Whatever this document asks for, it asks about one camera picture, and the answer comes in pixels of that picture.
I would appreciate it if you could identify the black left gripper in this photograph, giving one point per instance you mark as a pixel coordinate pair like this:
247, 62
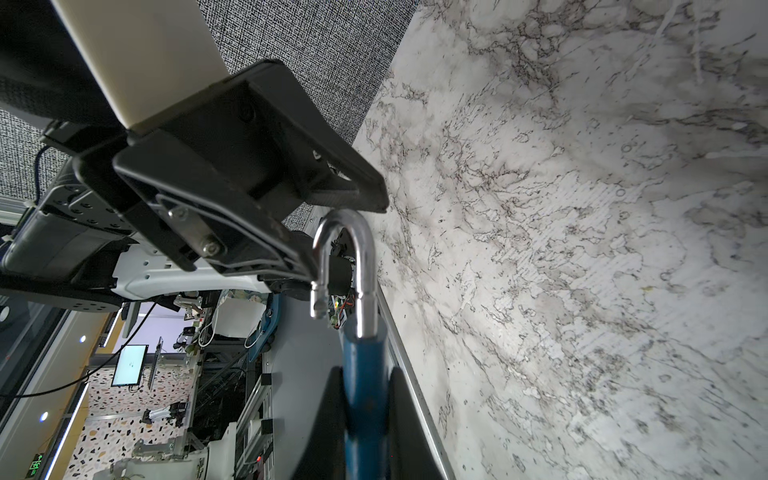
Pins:
210, 181

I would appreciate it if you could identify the blue padlock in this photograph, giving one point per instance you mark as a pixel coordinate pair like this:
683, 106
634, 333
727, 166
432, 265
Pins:
365, 380

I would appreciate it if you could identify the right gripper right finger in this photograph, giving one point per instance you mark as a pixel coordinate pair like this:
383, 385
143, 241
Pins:
409, 455

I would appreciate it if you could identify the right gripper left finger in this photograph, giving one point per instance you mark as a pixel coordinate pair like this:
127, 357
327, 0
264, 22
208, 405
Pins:
324, 455

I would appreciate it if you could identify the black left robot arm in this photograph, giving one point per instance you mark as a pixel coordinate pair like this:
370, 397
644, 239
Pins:
71, 250

